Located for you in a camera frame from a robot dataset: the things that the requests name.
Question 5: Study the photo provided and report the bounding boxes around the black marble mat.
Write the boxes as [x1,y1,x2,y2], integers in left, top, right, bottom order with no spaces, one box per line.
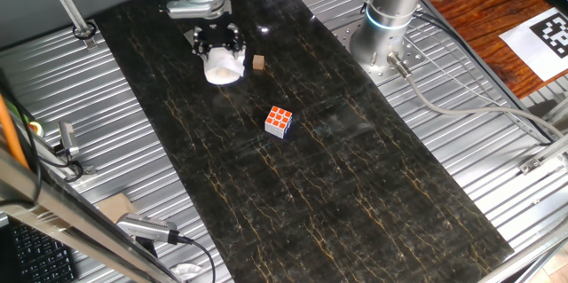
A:
[92,0,516,283]

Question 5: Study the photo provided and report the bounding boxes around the crumpled white tissue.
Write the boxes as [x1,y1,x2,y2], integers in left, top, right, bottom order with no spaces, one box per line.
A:
[170,263,205,282]

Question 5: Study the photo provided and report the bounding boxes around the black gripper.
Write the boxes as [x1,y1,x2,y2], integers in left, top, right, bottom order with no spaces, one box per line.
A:
[192,23,247,60]

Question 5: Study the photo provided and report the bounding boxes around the aluminium corner bracket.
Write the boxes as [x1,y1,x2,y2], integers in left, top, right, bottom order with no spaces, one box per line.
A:
[517,134,568,176]

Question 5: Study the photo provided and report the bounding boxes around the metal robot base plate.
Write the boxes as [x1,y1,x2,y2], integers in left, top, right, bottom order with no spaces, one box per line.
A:
[330,16,430,87]

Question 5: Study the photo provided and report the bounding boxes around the orange white puzzle cube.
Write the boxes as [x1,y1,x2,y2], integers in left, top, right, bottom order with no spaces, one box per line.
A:
[264,105,294,140]

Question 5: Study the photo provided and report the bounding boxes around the thick grey cable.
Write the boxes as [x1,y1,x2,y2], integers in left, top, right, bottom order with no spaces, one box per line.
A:
[386,51,568,142]

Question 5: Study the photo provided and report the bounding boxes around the small silver camera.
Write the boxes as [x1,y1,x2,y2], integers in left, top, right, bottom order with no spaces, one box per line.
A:
[58,121,81,158]

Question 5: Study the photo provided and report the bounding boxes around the aluminium camera pole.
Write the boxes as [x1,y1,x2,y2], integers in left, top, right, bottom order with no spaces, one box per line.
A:
[35,0,99,50]

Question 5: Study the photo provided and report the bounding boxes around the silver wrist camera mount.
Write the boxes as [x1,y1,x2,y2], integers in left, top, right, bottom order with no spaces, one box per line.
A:
[166,0,233,20]

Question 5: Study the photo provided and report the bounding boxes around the white cup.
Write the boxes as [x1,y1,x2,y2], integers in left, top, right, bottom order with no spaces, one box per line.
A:
[202,46,247,87]

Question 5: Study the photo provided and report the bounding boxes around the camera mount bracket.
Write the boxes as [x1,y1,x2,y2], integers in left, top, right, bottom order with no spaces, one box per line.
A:
[26,127,98,182]

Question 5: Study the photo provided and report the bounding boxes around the black keyboard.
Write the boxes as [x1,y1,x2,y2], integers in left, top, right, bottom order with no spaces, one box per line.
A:
[8,220,79,283]

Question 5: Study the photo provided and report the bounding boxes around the black camera cable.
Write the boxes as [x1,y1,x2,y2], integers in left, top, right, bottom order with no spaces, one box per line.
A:
[176,234,217,283]

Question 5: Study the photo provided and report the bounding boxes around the aluminium frame bar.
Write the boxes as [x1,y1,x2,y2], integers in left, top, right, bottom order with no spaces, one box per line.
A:
[0,143,183,283]
[477,218,568,283]

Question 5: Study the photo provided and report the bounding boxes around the yellow red round button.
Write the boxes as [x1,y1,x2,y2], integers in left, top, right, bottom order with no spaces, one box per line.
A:
[28,120,46,139]

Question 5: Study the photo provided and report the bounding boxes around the white fiducial tag sheet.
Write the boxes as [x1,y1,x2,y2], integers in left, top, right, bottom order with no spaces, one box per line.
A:
[499,6,568,83]

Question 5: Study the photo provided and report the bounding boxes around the brown wooden desk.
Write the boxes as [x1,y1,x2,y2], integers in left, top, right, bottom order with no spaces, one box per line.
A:
[421,0,568,100]

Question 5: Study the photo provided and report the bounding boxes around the large silver camera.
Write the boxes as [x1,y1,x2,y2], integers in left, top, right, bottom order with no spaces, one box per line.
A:
[115,212,182,245]

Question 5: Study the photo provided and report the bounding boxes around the orange pole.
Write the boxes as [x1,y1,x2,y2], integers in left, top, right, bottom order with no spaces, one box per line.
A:
[0,94,30,171]

